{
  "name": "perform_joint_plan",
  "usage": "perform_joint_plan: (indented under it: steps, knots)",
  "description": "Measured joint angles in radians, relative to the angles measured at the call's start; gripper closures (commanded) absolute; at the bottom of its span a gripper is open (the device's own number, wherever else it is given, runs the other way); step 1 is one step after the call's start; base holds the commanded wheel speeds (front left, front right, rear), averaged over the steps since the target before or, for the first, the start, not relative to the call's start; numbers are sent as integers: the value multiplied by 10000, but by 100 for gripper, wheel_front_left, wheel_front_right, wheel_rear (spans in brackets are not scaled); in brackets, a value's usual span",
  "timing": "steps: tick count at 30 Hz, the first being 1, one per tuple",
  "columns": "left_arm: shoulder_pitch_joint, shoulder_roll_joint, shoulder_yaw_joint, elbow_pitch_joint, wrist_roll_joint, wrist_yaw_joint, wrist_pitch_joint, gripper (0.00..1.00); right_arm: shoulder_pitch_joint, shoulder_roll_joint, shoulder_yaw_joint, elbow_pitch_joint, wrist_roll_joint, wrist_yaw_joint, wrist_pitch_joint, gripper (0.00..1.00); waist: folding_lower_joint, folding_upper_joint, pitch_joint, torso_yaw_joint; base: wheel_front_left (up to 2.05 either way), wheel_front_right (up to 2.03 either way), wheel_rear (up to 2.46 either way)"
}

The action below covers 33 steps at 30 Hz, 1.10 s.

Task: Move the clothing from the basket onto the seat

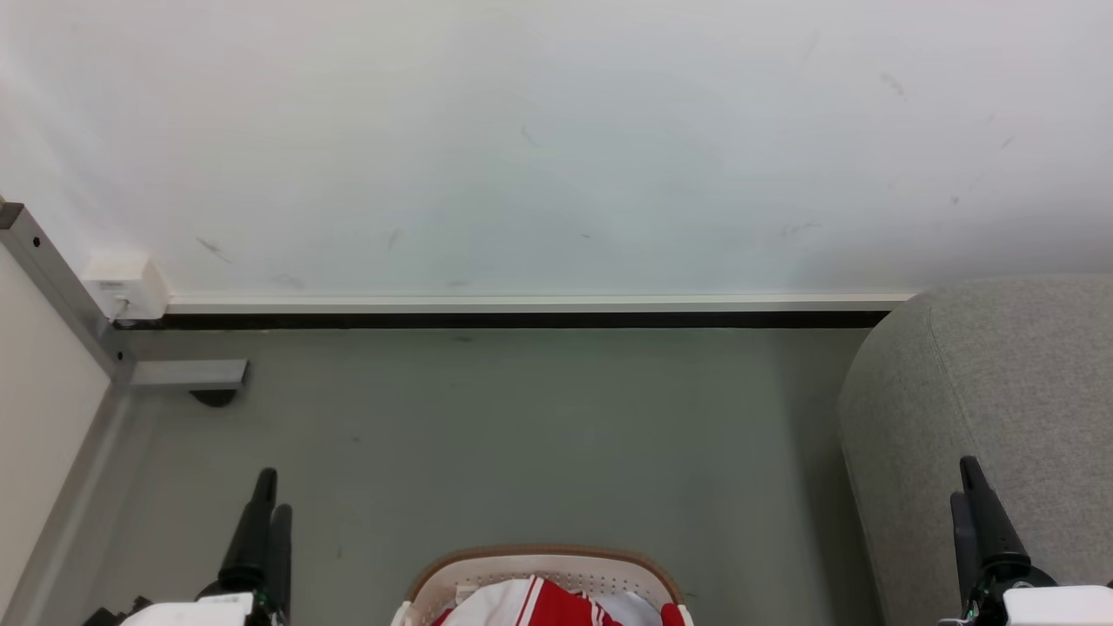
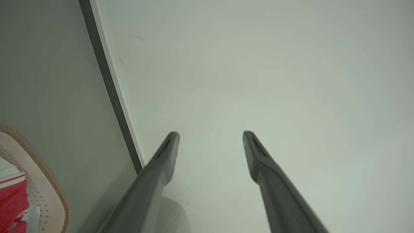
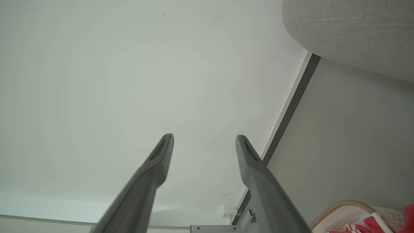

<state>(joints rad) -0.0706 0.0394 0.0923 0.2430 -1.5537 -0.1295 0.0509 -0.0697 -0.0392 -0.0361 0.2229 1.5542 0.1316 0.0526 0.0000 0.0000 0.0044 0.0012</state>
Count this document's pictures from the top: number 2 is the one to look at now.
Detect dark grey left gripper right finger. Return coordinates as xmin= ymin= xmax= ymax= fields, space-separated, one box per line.
xmin=243 ymin=130 xmax=329 ymax=233

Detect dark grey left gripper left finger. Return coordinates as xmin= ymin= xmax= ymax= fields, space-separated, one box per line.
xmin=97 ymin=131 xmax=180 ymax=233

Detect red garment with white stripes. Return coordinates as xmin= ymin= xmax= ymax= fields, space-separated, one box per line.
xmin=0 ymin=157 xmax=30 ymax=233

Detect grey fabric sofa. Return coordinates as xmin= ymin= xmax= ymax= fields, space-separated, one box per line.
xmin=155 ymin=196 xmax=191 ymax=233

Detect pale white cloth piece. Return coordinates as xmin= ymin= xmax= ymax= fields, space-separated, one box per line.
xmin=27 ymin=202 xmax=41 ymax=233

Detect dark baseboard strip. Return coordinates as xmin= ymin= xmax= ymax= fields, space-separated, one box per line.
xmin=79 ymin=0 xmax=145 ymax=175

